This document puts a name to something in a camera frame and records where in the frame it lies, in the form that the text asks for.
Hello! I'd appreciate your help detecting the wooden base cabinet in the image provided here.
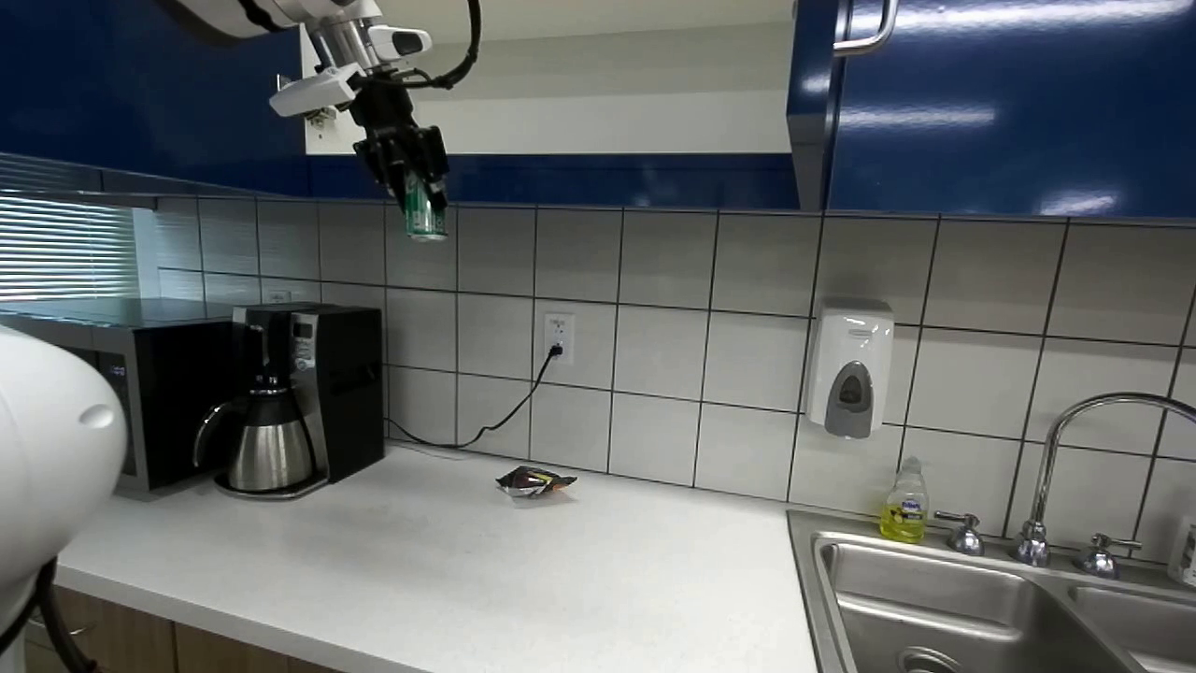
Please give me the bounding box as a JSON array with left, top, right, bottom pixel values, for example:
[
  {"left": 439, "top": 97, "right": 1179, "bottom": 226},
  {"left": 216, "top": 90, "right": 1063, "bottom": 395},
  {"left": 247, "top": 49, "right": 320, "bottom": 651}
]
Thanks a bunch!
[{"left": 22, "top": 585, "right": 342, "bottom": 673}]

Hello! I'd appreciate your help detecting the yellow-green dish soap bottle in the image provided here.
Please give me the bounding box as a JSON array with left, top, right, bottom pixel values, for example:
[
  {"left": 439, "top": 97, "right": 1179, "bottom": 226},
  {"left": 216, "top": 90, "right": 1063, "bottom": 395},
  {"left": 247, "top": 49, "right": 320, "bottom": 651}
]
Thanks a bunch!
[{"left": 875, "top": 454, "right": 934, "bottom": 547}]

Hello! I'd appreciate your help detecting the dark snack packet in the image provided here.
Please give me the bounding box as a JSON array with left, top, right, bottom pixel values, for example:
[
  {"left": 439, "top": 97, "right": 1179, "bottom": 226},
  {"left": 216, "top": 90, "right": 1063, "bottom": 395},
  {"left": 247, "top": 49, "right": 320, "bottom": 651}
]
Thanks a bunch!
[{"left": 495, "top": 465, "right": 579, "bottom": 506}]

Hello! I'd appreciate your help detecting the black steel coffee maker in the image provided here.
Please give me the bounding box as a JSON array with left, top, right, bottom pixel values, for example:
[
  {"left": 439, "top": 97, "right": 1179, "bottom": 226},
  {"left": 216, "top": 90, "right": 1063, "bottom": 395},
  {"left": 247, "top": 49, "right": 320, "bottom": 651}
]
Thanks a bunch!
[{"left": 226, "top": 299, "right": 391, "bottom": 502}]

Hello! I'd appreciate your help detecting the white wall soap dispenser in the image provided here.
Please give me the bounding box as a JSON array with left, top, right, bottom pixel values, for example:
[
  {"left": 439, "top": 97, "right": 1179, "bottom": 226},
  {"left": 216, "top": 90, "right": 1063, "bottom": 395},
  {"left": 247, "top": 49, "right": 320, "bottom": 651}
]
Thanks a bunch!
[{"left": 802, "top": 299, "right": 899, "bottom": 440}]

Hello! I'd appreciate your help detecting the stainless steel double sink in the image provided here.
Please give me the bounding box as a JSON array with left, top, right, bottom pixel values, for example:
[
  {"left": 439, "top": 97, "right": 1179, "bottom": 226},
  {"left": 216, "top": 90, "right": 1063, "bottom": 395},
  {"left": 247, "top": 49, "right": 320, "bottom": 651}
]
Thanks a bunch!
[{"left": 787, "top": 506, "right": 1196, "bottom": 673}]

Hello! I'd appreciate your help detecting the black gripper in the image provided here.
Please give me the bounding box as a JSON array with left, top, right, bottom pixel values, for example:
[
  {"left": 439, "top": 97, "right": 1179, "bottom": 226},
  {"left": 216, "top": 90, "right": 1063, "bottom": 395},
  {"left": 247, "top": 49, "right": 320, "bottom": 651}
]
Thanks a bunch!
[{"left": 349, "top": 71, "right": 453, "bottom": 209}]

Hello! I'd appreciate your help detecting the blue open cabinet door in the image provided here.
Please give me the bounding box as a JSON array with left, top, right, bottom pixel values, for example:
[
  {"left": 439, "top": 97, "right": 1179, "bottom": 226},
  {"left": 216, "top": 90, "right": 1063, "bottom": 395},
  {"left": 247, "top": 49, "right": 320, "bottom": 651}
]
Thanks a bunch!
[{"left": 0, "top": 0, "right": 315, "bottom": 203}]

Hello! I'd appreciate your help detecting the chrome sink faucet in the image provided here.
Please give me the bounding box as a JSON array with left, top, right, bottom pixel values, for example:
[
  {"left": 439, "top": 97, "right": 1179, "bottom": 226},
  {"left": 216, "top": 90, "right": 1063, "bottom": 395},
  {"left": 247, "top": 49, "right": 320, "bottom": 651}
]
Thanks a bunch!
[{"left": 940, "top": 388, "right": 1196, "bottom": 580}]

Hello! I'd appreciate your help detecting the white wall outlet with plug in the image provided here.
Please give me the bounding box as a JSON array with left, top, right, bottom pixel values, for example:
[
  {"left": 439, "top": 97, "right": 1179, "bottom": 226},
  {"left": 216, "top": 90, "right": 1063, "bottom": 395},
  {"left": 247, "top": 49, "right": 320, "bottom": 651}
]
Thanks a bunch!
[{"left": 534, "top": 308, "right": 579, "bottom": 365}]

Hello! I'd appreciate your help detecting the green soda can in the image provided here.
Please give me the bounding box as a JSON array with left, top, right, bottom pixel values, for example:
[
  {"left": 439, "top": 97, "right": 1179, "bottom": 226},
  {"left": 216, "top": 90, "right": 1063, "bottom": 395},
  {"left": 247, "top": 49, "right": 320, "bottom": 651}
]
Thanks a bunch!
[{"left": 401, "top": 165, "right": 448, "bottom": 242}]

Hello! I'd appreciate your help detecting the silver cabinet door handle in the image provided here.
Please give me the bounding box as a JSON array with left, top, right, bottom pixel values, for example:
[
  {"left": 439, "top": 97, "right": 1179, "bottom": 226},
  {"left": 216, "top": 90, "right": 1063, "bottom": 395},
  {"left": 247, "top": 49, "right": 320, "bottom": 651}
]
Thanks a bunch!
[{"left": 829, "top": 0, "right": 904, "bottom": 59}]

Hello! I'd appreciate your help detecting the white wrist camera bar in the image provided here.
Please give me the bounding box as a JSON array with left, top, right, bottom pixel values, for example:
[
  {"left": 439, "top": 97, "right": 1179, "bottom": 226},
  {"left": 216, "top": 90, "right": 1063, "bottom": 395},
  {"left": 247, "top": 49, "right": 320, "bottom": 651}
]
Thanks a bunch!
[{"left": 268, "top": 20, "right": 439, "bottom": 125}]

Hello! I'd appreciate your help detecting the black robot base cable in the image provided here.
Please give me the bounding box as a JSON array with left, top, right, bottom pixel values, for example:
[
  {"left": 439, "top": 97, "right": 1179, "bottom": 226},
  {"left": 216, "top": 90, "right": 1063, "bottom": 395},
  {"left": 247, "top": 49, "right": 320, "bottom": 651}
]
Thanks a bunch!
[{"left": 0, "top": 558, "right": 98, "bottom": 673}]

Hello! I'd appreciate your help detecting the black power cord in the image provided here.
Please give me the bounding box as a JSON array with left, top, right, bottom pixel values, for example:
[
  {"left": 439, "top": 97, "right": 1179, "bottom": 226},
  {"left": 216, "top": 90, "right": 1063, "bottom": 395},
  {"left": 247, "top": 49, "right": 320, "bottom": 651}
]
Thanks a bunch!
[{"left": 384, "top": 345, "right": 567, "bottom": 454}]

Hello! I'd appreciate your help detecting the black robot wrist cable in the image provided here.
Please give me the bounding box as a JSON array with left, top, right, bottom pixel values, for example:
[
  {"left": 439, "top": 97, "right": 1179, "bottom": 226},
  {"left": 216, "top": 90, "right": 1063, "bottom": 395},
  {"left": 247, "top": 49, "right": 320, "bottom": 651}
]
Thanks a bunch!
[{"left": 427, "top": 0, "right": 486, "bottom": 94}]

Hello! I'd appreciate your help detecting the steel coffee carafe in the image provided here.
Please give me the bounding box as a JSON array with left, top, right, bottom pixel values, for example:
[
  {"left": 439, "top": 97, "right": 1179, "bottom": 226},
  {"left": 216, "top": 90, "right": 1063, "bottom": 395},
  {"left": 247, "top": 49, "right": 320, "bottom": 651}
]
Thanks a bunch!
[{"left": 192, "top": 371, "right": 321, "bottom": 496}]

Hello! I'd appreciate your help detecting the black microwave oven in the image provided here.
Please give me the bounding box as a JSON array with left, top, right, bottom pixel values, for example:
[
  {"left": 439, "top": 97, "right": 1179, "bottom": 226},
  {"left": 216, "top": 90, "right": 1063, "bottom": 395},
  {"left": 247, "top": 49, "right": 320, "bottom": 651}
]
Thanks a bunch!
[{"left": 36, "top": 315, "right": 256, "bottom": 496}]

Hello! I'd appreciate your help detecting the blue closed wall cabinet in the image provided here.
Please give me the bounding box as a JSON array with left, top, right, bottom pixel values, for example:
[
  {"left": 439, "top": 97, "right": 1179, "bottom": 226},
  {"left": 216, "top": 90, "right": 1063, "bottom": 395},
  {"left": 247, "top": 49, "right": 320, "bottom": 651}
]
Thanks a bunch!
[{"left": 787, "top": 0, "right": 1196, "bottom": 226}]

